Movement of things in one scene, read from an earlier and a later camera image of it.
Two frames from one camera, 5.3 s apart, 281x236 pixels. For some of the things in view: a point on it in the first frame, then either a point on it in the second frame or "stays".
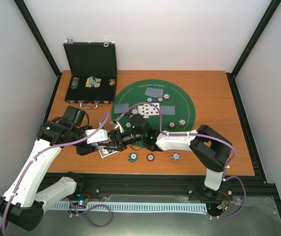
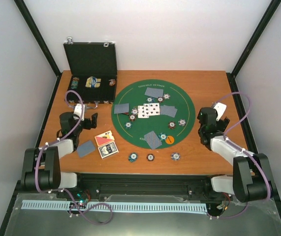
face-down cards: [168, 110] stays
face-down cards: [121, 108] stays
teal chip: [128, 125] stays
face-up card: [152, 110] stays
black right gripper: [115, 136] -> [223, 124]
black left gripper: [83, 151] -> [94, 122]
